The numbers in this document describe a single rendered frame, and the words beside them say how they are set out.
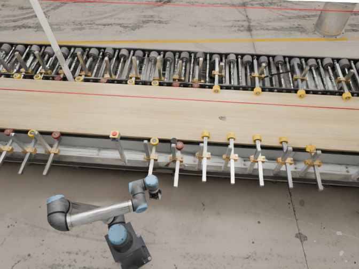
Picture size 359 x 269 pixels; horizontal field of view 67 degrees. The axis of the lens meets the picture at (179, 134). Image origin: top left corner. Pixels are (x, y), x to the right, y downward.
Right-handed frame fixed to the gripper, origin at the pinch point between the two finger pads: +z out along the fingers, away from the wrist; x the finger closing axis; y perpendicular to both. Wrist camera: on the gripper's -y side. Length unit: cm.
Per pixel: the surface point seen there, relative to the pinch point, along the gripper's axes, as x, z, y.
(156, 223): -7, 94, -3
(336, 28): 297, 75, -338
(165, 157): 6, 32, -55
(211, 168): 53, 24, -37
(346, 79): 206, -4, -132
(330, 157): 173, 19, -47
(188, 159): 29, 32, -52
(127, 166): -32, 26, -41
